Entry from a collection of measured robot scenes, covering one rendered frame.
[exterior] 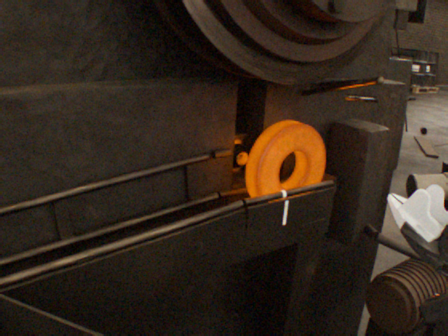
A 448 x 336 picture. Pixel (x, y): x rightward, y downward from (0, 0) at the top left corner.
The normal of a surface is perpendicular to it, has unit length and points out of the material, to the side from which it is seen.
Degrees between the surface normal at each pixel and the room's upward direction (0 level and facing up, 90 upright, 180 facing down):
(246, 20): 90
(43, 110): 90
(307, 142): 90
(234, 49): 90
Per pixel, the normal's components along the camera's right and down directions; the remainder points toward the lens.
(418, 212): -0.85, 0.10
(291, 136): 0.56, 0.28
